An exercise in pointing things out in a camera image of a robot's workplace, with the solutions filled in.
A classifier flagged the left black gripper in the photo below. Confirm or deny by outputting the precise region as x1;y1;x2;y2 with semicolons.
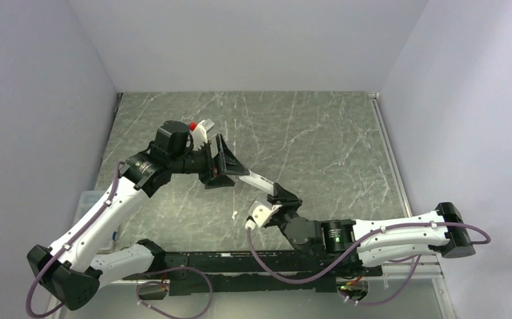
169;134;249;189

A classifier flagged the white remote control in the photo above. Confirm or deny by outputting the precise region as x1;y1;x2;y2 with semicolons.
238;171;274;195

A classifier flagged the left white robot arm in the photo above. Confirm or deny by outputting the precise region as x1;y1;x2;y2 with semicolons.
27;120;250;310

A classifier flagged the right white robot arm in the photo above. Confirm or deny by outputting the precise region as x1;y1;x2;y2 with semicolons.
252;183;475;276

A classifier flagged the clear plastic organizer box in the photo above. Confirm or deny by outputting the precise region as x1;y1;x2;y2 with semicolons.
72;190;105;225

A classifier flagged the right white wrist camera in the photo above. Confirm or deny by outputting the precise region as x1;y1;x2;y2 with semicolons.
244;199;282;230

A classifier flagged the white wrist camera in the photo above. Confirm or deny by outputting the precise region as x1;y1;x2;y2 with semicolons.
244;199;282;230
189;119;215;150

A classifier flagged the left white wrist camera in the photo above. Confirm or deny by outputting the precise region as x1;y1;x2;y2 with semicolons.
189;119;215;150

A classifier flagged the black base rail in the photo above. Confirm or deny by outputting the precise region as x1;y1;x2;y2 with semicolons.
125;238;382;296

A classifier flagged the aluminium frame rail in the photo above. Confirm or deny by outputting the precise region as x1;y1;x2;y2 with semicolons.
367;93;413;217

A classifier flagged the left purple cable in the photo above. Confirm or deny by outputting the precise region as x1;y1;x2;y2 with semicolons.
25;160;125;319

